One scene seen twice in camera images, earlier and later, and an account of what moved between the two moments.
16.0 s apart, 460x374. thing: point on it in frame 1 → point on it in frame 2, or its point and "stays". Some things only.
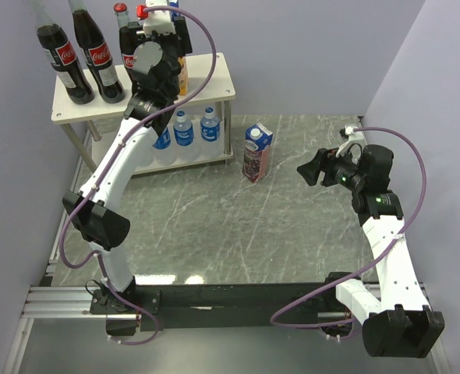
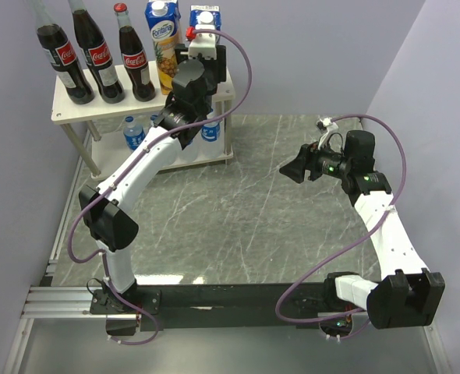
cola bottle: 97,55 stays
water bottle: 210,135 stays
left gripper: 180,40 → 218,65
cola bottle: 128,42 stays
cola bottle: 61,52 stays
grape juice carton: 258,140 → 205,15
